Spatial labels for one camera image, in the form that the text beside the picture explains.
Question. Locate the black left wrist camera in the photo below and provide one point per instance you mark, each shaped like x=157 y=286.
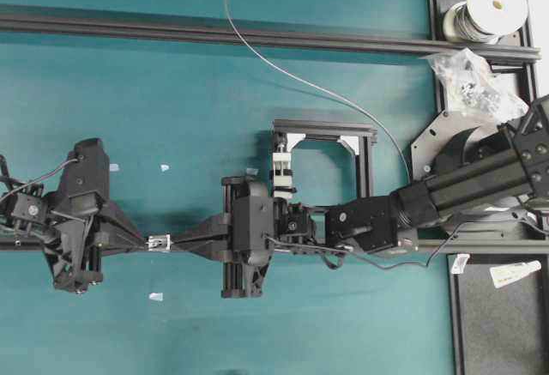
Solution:
x=84 y=185

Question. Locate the white wire spool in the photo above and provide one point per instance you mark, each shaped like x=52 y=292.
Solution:
x=484 y=21

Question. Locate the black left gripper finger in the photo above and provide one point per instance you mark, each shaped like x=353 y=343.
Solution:
x=118 y=226
x=111 y=250

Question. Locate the clear bag of screws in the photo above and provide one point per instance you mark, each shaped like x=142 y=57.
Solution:
x=472 y=89

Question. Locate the black aluminium rail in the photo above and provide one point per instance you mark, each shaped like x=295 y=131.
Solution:
x=130 y=25
x=471 y=246

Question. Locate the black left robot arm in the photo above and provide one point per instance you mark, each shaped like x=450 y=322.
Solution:
x=24 y=210

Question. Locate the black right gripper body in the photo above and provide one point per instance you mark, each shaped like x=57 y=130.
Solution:
x=294 y=230

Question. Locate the black lower aluminium rail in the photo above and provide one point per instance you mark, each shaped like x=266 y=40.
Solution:
x=471 y=246

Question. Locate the black upper aluminium rail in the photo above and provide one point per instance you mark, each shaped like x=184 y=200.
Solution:
x=130 y=25

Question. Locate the white wire clamp block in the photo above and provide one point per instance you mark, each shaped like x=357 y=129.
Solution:
x=282 y=175

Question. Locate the white glue tube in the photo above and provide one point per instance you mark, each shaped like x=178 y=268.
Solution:
x=503 y=275

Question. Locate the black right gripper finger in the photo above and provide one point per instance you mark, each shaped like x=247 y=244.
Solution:
x=217 y=251
x=214 y=227

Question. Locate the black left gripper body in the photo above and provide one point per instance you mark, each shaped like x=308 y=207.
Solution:
x=73 y=263

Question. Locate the black foam tray lower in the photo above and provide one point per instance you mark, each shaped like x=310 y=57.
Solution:
x=499 y=330

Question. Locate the black square extrusion frame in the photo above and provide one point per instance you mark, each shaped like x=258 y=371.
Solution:
x=357 y=139

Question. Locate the silver metal corner fitting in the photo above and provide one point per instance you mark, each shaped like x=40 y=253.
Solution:
x=159 y=243

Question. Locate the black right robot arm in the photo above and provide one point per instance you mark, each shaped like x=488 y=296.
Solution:
x=369 y=225

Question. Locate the white label tag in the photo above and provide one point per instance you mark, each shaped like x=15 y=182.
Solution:
x=459 y=264

